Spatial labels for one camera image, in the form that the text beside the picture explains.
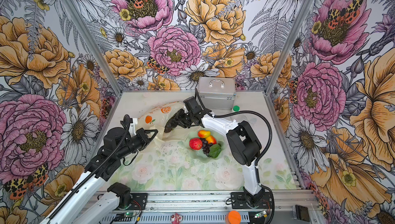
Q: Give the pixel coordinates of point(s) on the aluminium corner post right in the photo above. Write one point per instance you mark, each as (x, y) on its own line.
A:
(299, 20)

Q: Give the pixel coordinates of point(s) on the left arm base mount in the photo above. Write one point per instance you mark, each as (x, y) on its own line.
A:
(133, 201)

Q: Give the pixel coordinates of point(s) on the silver aluminium case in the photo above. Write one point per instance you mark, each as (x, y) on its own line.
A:
(217, 93)

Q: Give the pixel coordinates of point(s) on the yellow red mango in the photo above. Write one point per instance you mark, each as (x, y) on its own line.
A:
(204, 134)
(211, 140)

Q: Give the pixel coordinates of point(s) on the red strawberry fruit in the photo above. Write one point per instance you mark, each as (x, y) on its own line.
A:
(195, 144)

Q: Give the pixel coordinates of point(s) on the pink white small figure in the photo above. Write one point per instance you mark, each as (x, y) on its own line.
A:
(176, 218)

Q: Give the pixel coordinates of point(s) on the aluminium corner post left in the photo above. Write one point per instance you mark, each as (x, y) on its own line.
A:
(80, 24)

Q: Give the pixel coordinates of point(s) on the green leaf grape bunch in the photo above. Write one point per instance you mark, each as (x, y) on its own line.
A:
(211, 150)

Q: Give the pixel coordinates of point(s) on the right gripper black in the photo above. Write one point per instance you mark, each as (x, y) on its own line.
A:
(178, 116)

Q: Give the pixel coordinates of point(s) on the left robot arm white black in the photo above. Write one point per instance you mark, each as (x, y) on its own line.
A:
(118, 143)

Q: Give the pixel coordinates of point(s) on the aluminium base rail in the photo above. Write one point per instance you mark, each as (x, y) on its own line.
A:
(201, 207)

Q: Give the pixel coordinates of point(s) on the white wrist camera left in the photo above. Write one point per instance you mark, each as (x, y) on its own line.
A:
(132, 127)

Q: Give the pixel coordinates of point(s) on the dark avocado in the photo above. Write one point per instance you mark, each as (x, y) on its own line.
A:
(169, 127)

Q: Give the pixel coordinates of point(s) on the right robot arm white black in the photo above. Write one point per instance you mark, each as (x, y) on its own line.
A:
(244, 144)

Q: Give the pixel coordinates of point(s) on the light green wavy plate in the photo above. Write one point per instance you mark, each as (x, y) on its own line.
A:
(199, 155)

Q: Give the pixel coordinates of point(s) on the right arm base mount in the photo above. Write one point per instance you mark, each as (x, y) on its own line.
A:
(242, 200)

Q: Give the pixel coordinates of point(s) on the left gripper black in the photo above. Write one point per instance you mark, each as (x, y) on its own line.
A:
(142, 133)

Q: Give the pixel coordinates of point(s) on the aluminium corner post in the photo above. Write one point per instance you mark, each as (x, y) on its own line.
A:
(80, 24)
(299, 20)

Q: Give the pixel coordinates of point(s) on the black device on rail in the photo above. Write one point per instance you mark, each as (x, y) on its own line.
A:
(301, 213)

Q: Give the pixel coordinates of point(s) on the white bottle green cap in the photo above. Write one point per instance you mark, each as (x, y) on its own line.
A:
(236, 108)

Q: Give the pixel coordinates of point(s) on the cream translucent plastic bag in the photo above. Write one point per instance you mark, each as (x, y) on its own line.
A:
(157, 118)

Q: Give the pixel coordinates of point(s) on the orange round cap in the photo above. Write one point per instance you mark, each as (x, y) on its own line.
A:
(233, 217)

